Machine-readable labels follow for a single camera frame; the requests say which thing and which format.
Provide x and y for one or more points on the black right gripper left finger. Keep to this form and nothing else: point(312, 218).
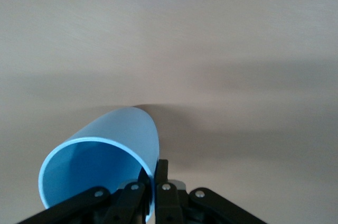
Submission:
point(132, 203)

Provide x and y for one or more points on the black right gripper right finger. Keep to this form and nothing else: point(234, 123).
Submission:
point(166, 203)

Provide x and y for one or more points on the blue plastic cup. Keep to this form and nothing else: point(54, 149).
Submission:
point(118, 129)

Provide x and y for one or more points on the brown table cover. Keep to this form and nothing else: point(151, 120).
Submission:
point(169, 36)

